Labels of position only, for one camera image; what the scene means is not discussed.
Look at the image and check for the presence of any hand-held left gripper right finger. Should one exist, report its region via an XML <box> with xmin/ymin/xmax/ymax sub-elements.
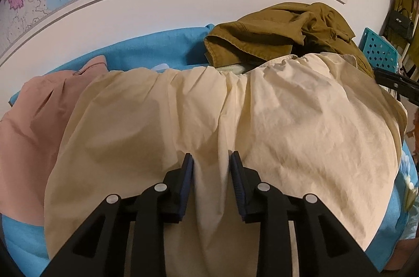
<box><xmin>230</xmin><ymin>151</ymin><xmax>373</xmax><ymax>277</ymax></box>

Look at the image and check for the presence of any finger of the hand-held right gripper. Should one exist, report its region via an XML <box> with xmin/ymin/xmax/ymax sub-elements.
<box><xmin>374</xmin><ymin>68</ymin><xmax>419</xmax><ymax>108</ymax></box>

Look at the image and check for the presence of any blue bed sheet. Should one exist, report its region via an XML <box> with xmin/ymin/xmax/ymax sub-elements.
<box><xmin>0</xmin><ymin>23</ymin><xmax>419</xmax><ymax>277</ymax></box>

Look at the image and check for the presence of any cream shirt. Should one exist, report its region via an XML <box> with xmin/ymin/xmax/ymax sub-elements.
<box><xmin>43</xmin><ymin>53</ymin><xmax>408</xmax><ymax>277</ymax></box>

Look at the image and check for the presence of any pink garment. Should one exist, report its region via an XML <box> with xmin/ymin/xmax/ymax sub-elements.
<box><xmin>0</xmin><ymin>55</ymin><xmax>109</xmax><ymax>223</ymax></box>

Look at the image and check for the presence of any black bag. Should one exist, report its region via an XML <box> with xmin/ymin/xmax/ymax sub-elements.
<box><xmin>385</xmin><ymin>10</ymin><xmax>414</xmax><ymax>40</ymax></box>

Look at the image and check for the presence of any blue plastic basket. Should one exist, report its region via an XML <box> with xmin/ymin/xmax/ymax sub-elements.
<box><xmin>358</xmin><ymin>27</ymin><xmax>399</xmax><ymax>75</ymax></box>

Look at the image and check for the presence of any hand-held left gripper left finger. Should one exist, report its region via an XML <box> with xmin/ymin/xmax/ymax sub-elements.
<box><xmin>41</xmin><ymin>153</ymin><xmax>195</xmax><ymax>277</ymax></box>

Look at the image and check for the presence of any olive garment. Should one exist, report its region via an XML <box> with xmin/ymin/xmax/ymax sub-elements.
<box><xmin>203</xmin><ymin>2</ymin><xmax>376</xmax><ymax>80</ymax></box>

